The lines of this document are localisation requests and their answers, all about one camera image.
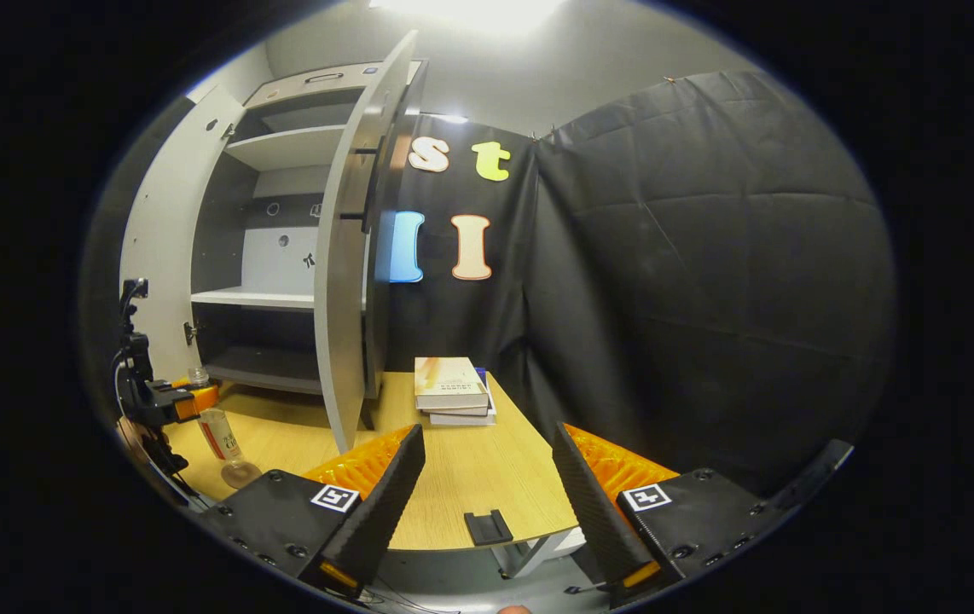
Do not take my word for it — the large ceiling light panel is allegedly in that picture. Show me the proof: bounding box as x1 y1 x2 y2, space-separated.
368 0 569 35

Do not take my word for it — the grey cabinet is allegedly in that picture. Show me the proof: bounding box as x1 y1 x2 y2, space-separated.
188 60 428 427

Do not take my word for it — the clear plastic bottle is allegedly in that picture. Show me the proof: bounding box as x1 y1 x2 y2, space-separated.
188 367 262 478

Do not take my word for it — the black backdrop cloth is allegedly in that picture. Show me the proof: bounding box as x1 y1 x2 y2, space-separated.
78 68 897 504

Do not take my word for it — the grey cabinet drawer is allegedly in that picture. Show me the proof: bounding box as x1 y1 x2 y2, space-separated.
244 61 386 110

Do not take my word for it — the black table clip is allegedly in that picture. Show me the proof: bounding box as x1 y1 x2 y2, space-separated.
463 510 514 547

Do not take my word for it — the white table leg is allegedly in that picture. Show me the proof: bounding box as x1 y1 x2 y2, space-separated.
491 527 586 581

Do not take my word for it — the white thin book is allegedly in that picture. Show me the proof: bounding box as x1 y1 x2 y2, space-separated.
429 401 498 427

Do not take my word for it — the beige cover book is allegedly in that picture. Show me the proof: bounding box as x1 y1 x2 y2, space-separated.
415 356 490 411

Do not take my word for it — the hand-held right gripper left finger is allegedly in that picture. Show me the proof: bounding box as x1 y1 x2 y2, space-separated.
197 425 426 600

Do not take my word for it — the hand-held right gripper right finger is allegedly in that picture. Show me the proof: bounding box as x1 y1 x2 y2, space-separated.
551 421 795 608

